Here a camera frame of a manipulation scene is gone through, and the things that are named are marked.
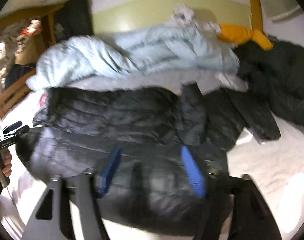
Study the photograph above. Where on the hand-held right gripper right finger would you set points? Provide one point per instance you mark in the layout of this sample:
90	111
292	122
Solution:
191	172

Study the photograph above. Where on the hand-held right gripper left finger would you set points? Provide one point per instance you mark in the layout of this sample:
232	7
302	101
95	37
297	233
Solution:
111	171

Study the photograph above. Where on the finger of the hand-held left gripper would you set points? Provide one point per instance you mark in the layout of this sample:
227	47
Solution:
12	127

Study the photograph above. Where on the black puffer jacket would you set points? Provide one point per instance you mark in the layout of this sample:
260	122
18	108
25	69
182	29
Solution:
117	115

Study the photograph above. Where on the person's left hand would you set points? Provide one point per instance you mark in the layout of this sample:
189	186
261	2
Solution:
7	166

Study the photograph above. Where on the pink cloth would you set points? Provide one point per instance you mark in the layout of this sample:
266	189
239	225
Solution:
42	101

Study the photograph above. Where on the white bed sheet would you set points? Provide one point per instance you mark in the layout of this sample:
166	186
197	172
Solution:
266	160

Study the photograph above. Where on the white and red plush toy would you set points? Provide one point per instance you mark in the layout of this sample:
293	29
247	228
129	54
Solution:
32	27

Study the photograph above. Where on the light blue duvet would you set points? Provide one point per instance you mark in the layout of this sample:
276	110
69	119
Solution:
92	55

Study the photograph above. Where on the black hanging garment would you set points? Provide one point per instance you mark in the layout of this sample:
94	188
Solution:
72	17

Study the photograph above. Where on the dark green coat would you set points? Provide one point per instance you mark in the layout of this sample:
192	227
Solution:
279	80

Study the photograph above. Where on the yellow pillow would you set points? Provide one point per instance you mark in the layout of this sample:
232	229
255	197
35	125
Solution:
236	35

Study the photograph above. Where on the white crumpled cloth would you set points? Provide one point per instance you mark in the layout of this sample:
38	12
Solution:
184	13

